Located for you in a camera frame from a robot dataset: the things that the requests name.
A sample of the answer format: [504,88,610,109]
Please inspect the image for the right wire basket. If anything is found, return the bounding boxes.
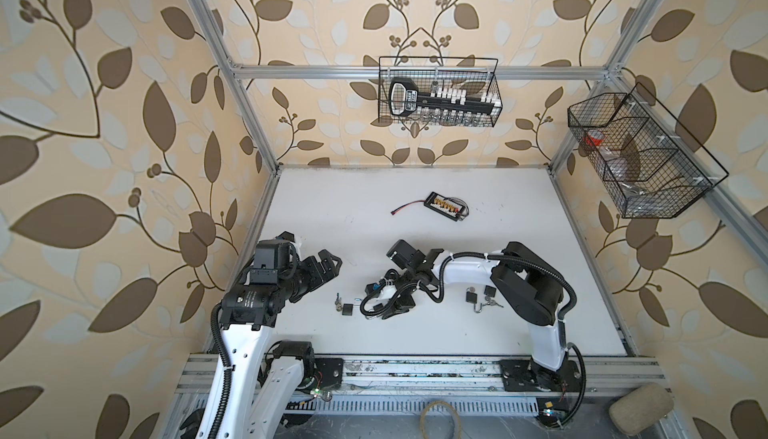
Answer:
[567,83,729,219]

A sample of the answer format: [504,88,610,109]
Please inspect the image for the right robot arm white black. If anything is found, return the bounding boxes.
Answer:
[360,240,585,393]

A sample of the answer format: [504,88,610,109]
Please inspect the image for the wire basket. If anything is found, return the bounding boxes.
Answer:
[377,55,503,128]
[567,83,729,219]

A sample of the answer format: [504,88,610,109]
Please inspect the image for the black padlock right open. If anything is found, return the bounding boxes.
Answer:
[465,287,482,313]

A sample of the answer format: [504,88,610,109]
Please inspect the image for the rope ring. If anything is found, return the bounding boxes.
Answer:
[418,400,463,439]

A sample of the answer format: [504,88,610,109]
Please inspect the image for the beige foam roll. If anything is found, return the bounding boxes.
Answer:
[608,383,674,436]

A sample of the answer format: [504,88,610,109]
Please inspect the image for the aluminium frame post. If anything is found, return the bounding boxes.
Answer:
[187,0,279,176]
[548,0,688,175]

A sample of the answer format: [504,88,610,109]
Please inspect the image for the red item in basket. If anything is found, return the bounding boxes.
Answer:
[584,129,605,149]

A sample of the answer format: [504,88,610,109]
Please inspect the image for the black padlock with key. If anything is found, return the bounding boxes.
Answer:
[334,294,354,316]

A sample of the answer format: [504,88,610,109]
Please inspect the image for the aluminium frame post left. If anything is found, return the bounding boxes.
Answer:
[187,0,279,176]

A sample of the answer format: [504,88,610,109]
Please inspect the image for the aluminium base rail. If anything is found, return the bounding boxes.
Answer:
[169,354,671,425]

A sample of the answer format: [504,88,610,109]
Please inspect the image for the aluminium back crossbar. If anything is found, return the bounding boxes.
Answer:
[230,64,610,82]

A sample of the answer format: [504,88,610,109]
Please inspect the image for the back wire basket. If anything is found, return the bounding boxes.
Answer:
[377,55,503,128]

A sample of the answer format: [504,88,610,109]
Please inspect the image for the black tool set in basket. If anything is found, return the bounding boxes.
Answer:
[386,78,502,117]

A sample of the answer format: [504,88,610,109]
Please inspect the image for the black charging board yellow connectors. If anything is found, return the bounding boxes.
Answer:
[424,192,470,222]

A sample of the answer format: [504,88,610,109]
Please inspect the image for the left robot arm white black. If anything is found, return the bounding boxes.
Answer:
[185,232,343,438]

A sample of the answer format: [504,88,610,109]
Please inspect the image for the aluminium frame post right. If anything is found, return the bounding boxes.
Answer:
[548,0,688,175]

